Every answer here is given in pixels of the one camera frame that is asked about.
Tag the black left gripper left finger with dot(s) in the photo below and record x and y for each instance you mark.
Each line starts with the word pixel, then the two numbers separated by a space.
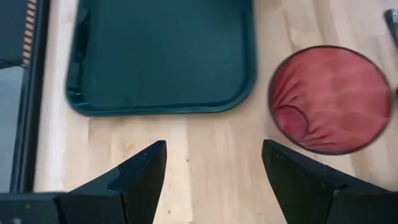
pixel 136 174

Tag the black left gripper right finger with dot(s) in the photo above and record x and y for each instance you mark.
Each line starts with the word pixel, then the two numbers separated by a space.
pixel 295 180

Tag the red translucent plastic cup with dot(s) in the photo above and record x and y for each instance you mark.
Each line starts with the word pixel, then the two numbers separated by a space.
pixel 335 93

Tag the dark grey spoon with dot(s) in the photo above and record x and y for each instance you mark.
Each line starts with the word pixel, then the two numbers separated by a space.
pixel 392 21

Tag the dark green plastic tray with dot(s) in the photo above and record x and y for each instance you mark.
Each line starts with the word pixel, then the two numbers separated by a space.
pixel 161 56

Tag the black mat with hazard stripes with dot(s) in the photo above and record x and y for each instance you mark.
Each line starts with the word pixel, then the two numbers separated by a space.
pixel 12 31

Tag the black aluminium table frame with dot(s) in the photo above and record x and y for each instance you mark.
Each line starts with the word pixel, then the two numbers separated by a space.
pixel 29 124

